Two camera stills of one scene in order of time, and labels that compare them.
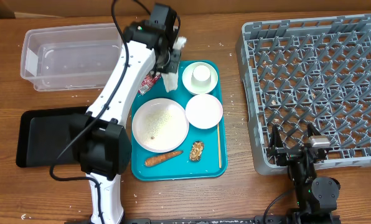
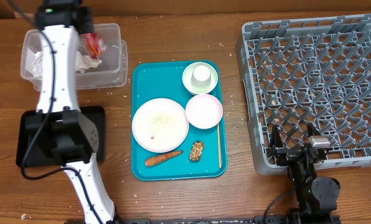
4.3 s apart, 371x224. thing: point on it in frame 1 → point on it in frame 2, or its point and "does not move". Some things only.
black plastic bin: (50, 137) does not move
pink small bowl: (203, 111) does not move
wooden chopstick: (219, 148) does not move
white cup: (201, 76) does not move
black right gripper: (287, 155) does not move
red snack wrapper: (148, 81) → (93, 44)
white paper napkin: (171, 79) → (83, 62)
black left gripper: (172, 66) → (89, 19)
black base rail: (294, 219) does not move
